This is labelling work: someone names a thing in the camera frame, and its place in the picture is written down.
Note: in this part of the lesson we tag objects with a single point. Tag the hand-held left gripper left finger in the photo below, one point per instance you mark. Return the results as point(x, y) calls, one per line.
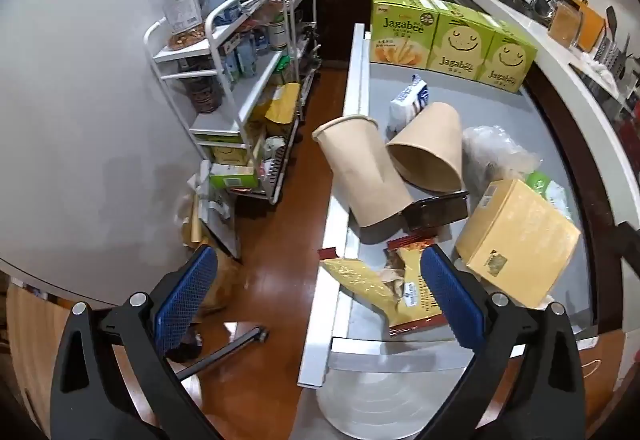
point(185, 300)

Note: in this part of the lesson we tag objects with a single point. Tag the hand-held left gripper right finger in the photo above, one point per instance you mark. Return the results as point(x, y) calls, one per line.
point(450, 300)

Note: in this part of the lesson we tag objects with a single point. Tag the red snack wrapper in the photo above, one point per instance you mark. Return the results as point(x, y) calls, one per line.
point(407, 242)

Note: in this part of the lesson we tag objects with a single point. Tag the yellow snack bag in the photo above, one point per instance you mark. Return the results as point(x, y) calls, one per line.
point(365, 285)

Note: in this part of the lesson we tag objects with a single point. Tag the black plastic tray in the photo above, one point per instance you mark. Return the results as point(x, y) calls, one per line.
point(435, 210)

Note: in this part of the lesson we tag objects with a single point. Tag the yellow cardboard box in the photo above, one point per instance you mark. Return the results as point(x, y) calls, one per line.
point(520, 240)

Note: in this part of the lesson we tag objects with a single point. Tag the white trash bin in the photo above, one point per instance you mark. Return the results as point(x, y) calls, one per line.
point(380, 405)

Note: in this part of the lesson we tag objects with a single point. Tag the tall brown paper cup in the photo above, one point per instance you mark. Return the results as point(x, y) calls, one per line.
point(365, 170)

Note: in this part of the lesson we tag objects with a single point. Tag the wide brown paper cup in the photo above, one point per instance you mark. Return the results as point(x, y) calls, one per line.
point(430, 140)

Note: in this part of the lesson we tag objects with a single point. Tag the white blue tissue packet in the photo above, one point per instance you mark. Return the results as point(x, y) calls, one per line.
point(407, 100)

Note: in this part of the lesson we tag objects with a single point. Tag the black metal leg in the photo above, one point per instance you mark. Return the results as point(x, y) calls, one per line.
point(225, 352)

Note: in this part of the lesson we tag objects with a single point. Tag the small green box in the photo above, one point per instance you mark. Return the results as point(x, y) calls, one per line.
point(232, 176)

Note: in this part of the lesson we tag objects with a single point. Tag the clear plastic bag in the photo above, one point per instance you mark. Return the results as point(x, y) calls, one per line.
point(492, 155)

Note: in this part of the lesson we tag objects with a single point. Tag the white shelving rack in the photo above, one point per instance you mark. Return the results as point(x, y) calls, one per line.
point(235, 105)

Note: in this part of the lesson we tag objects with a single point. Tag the dark round tin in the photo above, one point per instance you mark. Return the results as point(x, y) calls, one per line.
point(204, 93)

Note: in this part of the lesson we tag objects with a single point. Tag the white kitchen counter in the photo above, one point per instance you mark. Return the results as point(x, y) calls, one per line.
point(580, 105)

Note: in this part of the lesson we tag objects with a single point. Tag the green snack box smiling face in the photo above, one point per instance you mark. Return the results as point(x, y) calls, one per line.
point(462, 45)
point(507, 65)

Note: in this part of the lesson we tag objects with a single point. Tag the white green can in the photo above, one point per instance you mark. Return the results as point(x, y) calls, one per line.
point(278, 33)

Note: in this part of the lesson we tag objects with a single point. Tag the clear jar with blue lid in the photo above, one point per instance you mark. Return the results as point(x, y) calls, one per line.
point(182, 8)

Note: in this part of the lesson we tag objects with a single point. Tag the metal grater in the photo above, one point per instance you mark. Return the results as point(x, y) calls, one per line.
point(610, 55)

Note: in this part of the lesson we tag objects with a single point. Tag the orange cutting board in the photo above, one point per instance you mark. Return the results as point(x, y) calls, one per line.
point(592, 25)

